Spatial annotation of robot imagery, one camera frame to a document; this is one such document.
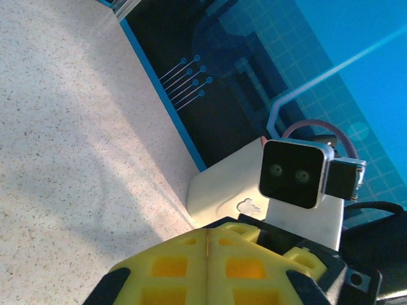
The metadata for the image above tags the aluminium frame post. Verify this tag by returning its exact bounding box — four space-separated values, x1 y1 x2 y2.
100 0 130 23

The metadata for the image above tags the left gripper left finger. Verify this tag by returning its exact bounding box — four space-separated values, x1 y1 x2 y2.
83 229 208 305

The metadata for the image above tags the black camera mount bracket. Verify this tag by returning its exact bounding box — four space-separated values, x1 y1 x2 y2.
324 157 367 201

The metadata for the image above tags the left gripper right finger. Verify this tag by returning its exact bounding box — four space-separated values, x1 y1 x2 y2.
206 229 333 305

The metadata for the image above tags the blue table edge strip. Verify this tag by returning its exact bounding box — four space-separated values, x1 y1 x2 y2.
119 17 207 172

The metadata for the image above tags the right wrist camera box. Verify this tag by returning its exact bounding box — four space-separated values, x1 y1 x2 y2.
258 139 335 210

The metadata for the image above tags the white apple power adapter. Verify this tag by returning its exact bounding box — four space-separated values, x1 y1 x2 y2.
186 138 346 252

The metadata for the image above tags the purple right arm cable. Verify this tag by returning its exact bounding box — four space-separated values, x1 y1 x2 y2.
282 119 360 159

